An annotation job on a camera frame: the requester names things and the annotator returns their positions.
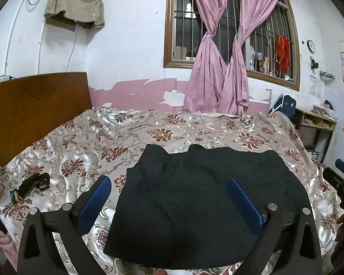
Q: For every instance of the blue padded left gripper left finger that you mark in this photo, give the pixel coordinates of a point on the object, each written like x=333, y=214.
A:
x=90, y=203

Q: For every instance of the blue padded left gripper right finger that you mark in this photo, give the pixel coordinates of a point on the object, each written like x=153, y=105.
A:
x=254, y=216

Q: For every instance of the large black jacket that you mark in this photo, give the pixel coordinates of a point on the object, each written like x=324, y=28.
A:
x=174, y=211

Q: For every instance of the floral satin bedspread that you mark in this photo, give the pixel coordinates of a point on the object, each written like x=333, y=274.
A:
x=105, y=141

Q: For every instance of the small dark object on bed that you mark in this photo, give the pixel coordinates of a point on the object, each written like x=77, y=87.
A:
x=38, y=181

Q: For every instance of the small wooden shelf desk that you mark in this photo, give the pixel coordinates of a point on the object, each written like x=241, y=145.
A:
x=315, y=131

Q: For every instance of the navy blue backpack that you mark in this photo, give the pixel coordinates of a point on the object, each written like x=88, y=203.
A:
x=286, y=105

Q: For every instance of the brown wooden headboard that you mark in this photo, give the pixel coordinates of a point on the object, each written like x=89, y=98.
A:
x=33, y=106

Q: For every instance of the pink left curtain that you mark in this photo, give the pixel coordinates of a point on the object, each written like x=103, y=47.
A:
x=205, y=84

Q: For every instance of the pink curtain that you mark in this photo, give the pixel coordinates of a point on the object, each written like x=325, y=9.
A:
x=235, y=90
x=205, y=84

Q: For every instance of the red hanging item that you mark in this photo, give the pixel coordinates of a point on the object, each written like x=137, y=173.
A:
x=282, y=50

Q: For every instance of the wooden framed barred window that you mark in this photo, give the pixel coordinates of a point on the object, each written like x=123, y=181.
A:
x=184, y=31

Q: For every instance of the beige cloth covered shelf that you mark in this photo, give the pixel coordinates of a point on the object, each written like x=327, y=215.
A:
x=88, y=13

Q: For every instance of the pink right curtain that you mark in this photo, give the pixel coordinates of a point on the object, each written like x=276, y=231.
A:
x=235, y=90

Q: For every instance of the round wall clock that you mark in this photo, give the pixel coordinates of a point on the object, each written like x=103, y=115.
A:
x=311, y=46

